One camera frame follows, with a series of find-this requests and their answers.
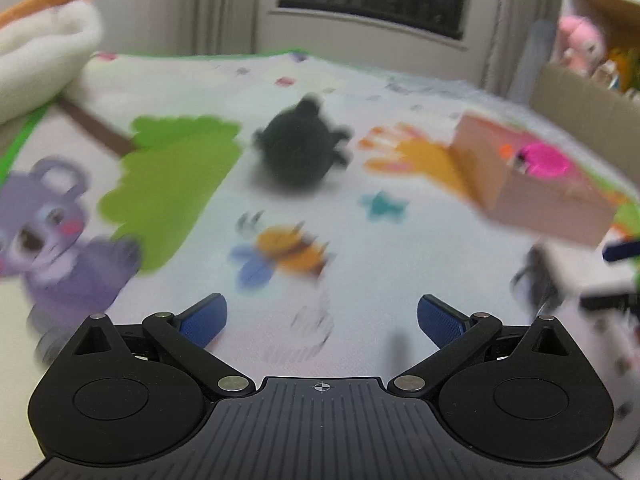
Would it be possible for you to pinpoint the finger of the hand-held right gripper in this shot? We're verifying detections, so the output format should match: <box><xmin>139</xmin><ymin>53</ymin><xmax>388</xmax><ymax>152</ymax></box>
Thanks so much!
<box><xmin>601</xmin><ymin>239</ymin><xmax>640</xmax><ymax>264</ymax></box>
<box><xmin>580</xmin><ymin>291</ymin><xmax>640</xmax><ymax>312</ymax></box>

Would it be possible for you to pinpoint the white spotted plush dog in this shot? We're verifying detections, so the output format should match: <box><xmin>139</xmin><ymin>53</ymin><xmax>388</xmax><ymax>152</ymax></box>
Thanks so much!
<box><xmin>511</xmin><ymin>242</ymin><xmax>640</xmax><ymax>466</ymax></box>

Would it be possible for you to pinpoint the brown cardboard box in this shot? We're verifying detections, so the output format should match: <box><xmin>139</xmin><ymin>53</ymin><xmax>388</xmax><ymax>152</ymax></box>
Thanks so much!
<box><xmin>567</xmin><ymin>0</ymin><xmax>640</xmax><ymax>96</ymax></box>

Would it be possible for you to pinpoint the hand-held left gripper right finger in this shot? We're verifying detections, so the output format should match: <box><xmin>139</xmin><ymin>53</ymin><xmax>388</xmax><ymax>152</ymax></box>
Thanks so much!
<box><xmin>387</xmin><ymin>294</ymin><xmax>576</xmax><ymax>398</ymax></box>

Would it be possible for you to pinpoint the pink cardboard box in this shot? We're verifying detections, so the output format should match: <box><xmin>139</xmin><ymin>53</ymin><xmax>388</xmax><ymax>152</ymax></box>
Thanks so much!
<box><xmin>449</xmin><ymin>113</ymin><xmax>617</xmax><ymax>248</ymax></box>

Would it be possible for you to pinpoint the beige curtain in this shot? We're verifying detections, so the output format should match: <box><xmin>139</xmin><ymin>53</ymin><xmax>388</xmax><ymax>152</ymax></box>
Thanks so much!
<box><xmin>192</xmin><ymin>0</ymin><xmax>262</xmax><ymax>57</ymax></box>
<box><xmin>481</xmin><ymin>0</ymin><xmax>568</xmax><ymax>106</ymax></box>

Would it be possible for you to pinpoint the pink plush toy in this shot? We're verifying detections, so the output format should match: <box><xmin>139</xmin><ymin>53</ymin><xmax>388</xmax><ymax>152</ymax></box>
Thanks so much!
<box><xmin>556</xmin><ymin>15</ymin><xmax>607</xmax><ymax>75</ymax></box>

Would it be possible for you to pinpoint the pink plastic toy rattle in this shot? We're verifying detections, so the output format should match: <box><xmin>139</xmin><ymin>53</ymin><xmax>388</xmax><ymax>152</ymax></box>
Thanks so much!
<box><xmin>517</xmin><ymin>141</ymin><xmax>572</xmax><ymax>179</ymax></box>

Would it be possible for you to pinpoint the printed animal play mat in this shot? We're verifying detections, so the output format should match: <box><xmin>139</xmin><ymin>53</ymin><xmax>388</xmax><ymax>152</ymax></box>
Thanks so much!
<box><xmin>0</xmin><ymin>49</ymin><xmax>640</xmax><ymax>480</ymax></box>

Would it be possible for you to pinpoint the yellow green toy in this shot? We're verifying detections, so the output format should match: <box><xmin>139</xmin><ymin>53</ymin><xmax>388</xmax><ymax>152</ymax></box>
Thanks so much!
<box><xmin>606</xmin><ymin>46</ymin><xmax>640</xmax><ymax>95</ymax></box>

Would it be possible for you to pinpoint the black round plush toy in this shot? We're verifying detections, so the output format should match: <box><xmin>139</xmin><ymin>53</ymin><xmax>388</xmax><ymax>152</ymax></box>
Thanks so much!
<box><xmin>249</xmin><ymin>92</ymin><xmax>357</xmax><ymax>195</ymax></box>

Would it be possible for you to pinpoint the white orange fleece blanket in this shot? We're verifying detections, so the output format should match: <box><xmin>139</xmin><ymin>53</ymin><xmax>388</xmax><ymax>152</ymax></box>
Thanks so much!
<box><xmin>0</xmin><ymin>0</ymin><xmax>107</xmax><ymax>125</ymax></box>

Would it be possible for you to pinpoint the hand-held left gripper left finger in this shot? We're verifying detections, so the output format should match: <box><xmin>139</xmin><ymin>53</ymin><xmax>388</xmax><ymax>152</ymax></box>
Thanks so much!
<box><xmin>59</xmin><ymin>292</ymin><xmax>257</xmax><ymax>398</ymax></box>

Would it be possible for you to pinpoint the cardboard box of toys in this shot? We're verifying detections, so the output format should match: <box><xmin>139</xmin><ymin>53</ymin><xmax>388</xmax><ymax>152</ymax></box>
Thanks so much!
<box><xmin>529</xmin><ymin>61</ymin><xmax>640</xmax><ymax>188</ymax></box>

